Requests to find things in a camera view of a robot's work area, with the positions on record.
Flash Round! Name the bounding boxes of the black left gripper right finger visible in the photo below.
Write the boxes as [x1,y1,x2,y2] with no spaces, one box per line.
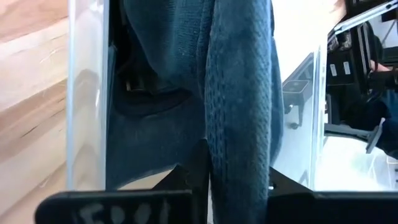
[266,167,398,224]

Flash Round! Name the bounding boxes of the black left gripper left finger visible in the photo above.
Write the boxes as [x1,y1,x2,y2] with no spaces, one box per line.
[34,139,213,224]

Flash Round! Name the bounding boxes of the dark blue denim cap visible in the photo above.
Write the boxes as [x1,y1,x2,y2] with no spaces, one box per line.
[123,0,284,224]

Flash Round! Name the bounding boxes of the clear plastic bin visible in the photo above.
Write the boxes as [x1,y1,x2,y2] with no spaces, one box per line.
[66,0,398,192]

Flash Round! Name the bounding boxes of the black metal rig frame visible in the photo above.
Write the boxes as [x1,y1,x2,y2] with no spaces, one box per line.
[282,79,379,144]

